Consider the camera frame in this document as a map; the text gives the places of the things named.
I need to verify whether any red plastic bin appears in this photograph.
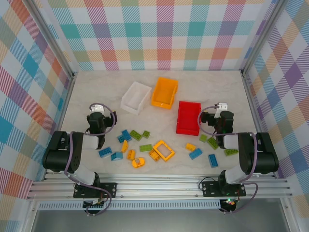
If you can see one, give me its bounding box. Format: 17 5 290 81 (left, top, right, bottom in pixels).
175 101 202 136

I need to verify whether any white plastic bin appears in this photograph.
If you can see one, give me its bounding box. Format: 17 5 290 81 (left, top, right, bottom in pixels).
120 81 153 116

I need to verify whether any orange plastic bin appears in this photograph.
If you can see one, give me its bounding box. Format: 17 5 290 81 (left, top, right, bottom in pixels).
150 77 179 111

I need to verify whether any yellow lego window frame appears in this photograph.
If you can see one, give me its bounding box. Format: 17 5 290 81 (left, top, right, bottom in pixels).
153 140 175 162

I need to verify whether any orange rounded lego piece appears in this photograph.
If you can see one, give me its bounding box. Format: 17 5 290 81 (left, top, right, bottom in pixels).
131 157 146 169

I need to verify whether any black connector board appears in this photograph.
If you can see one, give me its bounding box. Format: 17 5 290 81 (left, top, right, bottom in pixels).
83 202 107 210

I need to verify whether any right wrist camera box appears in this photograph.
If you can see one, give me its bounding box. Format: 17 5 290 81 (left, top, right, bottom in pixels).
214 102 229 119

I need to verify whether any aluminium side rail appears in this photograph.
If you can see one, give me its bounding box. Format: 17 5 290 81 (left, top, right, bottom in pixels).
241 71 278 178
42 72 78 182

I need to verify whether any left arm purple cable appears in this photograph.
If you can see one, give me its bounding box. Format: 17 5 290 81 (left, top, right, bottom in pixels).
64 103 119 217

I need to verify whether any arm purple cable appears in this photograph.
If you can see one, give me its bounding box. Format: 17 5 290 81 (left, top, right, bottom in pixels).
198 104 258 215
64 103 119 217

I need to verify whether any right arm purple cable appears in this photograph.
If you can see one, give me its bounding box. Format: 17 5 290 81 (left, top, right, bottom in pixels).
198 104 258 215

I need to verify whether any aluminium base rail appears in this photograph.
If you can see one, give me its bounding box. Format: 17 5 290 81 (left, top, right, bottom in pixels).
26 172 294 201

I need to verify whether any white slotted cable duct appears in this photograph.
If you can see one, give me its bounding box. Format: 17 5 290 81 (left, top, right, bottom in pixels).
37 202 222 211

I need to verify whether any aluminium frame post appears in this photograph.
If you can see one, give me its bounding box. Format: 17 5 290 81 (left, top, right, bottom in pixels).
28 0 80 79
240 0 292 75

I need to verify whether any aluminium frame leg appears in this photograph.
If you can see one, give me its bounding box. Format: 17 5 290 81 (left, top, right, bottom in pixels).
281 198 300 232
20 199 41 232

